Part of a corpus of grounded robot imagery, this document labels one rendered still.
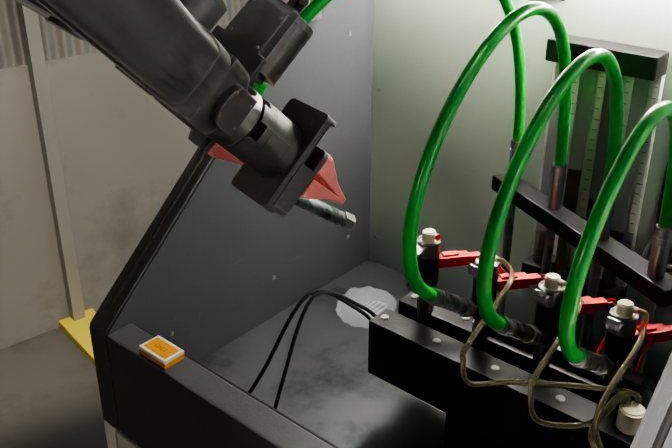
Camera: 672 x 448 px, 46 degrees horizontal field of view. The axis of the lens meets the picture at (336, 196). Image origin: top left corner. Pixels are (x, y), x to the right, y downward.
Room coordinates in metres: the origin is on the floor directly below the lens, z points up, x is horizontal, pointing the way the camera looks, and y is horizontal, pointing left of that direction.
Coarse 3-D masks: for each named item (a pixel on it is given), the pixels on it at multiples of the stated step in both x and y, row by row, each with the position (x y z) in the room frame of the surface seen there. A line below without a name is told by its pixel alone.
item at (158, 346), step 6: (150, 342) 0.81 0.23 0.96; (156, 342) 0.81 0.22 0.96; (162, 342) 0.81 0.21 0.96; (150, 348) 0.80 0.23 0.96; (156, 348) 0.80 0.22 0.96; (162, 348) 0.80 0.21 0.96; (168, 348) 0.80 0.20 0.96; (174, 348) 0.80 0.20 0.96; (144, 354) 0.80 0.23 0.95; (162, 354) 0.79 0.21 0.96; (168, 354) 0.79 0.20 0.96; (156, 360) 0.78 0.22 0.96; (174, 360) 0.78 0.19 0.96; (180, 360) 0.79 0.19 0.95; (162, 366) 0.78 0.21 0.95; (168, 366) 0.78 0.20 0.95
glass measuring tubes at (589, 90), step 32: (640, 64) 0.93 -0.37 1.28; (576, 96) 1.01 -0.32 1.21; (608, 96) 0.96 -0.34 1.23; (640, 96) 0.94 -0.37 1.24; (576, 128) 0.99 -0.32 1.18; (608, 128) 0.96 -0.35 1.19; (544, 160) 1.02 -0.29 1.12; (576, 160) 0.98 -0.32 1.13; (640, 160) 0.95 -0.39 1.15; (544, 192) 1.01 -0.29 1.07; (576, 192) 0.98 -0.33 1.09; (640, 192) 0.94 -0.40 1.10; (608, 288) 0.94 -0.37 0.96
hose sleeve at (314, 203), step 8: (304, 200) 0.84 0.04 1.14; (312, 200) 0.85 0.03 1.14; (304, 208) 0.84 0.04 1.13; (312, 208) 0.85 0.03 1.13; (320, 208) 0.85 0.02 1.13; (328, 208) 0.86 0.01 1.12; (336, 208) 0.87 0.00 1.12; (320, 216) 0.85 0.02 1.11; (328, 216) 0.85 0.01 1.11; (336, 216) 0.86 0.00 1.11; (344, 216) 0.87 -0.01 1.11; (336, 224) 0.87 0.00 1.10
